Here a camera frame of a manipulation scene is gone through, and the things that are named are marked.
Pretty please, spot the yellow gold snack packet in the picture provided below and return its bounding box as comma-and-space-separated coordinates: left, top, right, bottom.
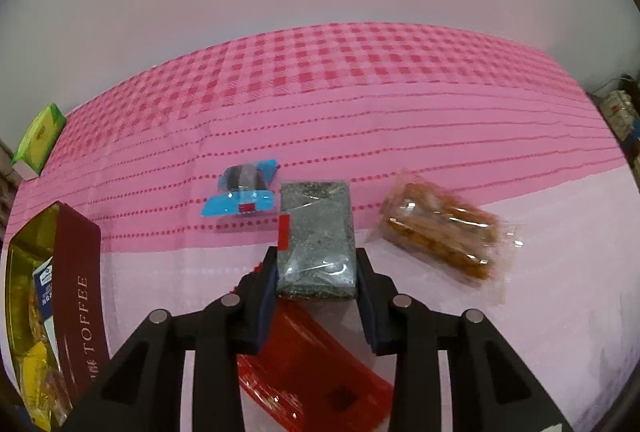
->
21, 341, 51, 431

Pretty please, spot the clear fried twist packet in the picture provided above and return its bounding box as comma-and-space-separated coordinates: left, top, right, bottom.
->
373, 171, 522, 287

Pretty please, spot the clutter at table edge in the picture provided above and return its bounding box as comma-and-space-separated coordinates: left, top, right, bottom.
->
589, 74, 639, 166

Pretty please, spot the blue wrapped candy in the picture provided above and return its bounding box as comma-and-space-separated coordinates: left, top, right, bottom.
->
201, 160, 279, 217

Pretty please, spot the red snack packet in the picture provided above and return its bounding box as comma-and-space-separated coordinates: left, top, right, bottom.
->
238, 300, 393, 431

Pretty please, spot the navy blue cracker packet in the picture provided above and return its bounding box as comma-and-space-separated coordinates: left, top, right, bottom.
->
32, 257, 55, 343

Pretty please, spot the green tissue box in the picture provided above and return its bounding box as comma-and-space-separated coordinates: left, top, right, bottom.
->
12, 103, 66, 181

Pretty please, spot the maroon toffee tin box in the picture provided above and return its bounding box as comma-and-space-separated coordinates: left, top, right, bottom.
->
4, 201, 108, 431

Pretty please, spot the pink checkered tablecloth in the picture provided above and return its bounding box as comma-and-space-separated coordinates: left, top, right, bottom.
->
2, 23, 639, 431

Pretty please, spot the grey sesame cake packet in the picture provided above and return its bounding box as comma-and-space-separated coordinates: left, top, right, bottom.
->
277, 181, 357, 300

